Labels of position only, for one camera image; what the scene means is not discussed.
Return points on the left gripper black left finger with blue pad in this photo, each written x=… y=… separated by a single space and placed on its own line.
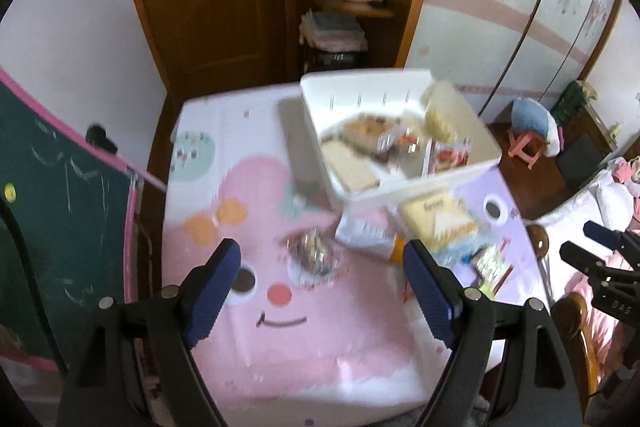
x=105 y=386

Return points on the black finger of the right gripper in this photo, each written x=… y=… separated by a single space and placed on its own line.
x=583 y=261

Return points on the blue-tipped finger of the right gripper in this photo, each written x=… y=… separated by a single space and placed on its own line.
x=602 y=235

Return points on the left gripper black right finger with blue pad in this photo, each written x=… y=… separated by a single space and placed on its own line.
x=536 y=386

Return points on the tan cracker bag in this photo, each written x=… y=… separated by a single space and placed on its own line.
x=437 y=219

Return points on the white orange snack packet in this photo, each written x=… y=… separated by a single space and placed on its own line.
x=359 y=235

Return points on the red-lidded date snack packet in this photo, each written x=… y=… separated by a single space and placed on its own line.
x=447 y=156

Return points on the clear bag beige snack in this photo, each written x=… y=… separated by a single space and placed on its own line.
x=448 y=116

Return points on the round wooden bedpost knob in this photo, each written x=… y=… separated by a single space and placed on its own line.
x=539 y=239

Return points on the pink plastic stool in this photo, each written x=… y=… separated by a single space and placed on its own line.
x=527 y=147

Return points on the blue plush pillow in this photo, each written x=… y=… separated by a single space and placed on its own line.
x=529 y=115

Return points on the pink cartoon tablecloth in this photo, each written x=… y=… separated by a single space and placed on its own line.
x=304 y=338

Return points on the clear wrapped nut snack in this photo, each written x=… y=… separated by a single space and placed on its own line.
x=311 y=258

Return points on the white plastic storage bin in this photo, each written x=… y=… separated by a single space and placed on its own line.
x=379 y=114

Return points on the wafer biscuit packet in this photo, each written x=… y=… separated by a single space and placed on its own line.
x=350 y=169

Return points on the stack of folded papers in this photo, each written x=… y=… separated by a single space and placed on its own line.
x=332 y=32

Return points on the green chalkboard pink frame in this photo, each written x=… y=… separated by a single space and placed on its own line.
x=76 y=207

